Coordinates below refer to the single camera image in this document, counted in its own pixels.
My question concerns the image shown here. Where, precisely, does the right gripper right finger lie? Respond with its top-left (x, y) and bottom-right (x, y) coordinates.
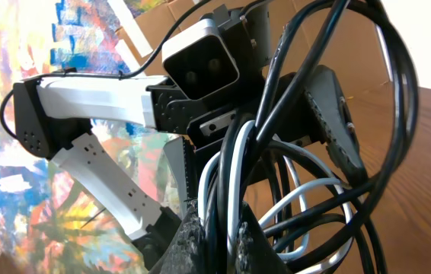
top-left (235, 203), bottom-right (291, 274)

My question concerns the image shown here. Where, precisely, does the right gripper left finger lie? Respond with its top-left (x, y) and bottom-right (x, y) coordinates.
top-left (148, 207), bottom-right (206, 274)

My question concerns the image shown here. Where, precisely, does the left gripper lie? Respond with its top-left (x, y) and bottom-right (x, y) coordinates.
top-left (147, 3), bottom-right (369, 219)

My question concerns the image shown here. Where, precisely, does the white cable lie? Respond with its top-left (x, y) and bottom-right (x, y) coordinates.
top-left (196, 120), bottom-right (355, 274)

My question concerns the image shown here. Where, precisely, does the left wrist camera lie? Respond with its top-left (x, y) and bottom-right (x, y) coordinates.
top-left (161, 18), bottom-right (240, 100)

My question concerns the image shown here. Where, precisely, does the left camera cable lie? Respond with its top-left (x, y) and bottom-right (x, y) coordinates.
top-left (0, 0), bottom-right (270, 140)

